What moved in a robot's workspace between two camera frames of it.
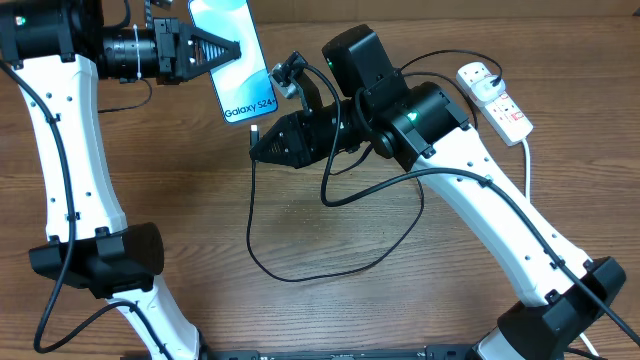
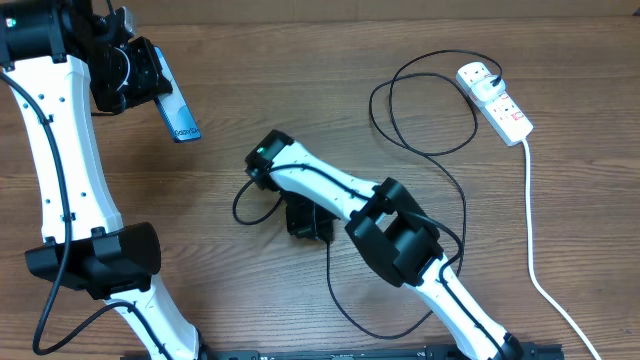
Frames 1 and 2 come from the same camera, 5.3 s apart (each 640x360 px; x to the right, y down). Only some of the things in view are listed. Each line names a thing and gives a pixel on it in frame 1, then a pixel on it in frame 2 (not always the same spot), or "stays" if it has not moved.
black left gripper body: (167, 50) → (126, 79)
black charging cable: (397, 244) → (423, 152)
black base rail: (429, 352) stays
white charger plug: (484, 91) stays
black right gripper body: (324, 130) → (307, 217)
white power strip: (503, 114) stays
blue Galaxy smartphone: (243, 85) → (173, 109)
